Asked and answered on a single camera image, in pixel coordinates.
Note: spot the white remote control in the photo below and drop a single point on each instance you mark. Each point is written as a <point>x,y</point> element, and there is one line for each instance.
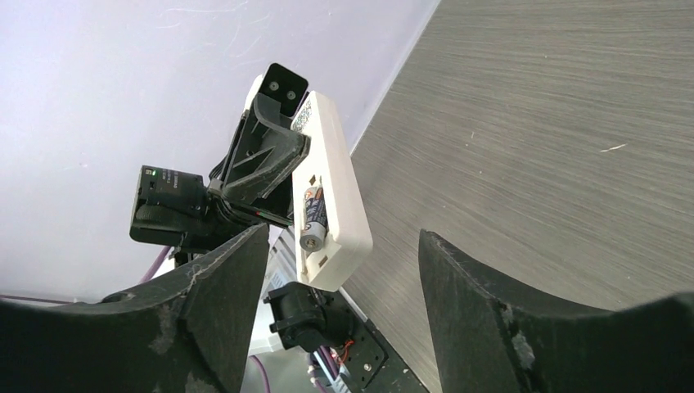
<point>348,239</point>

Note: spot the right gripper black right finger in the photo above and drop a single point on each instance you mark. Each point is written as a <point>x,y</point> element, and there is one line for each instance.
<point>494,333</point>

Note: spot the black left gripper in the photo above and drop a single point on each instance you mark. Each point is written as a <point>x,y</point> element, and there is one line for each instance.
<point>253,180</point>

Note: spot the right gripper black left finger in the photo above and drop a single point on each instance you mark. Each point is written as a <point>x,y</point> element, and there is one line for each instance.
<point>187,330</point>

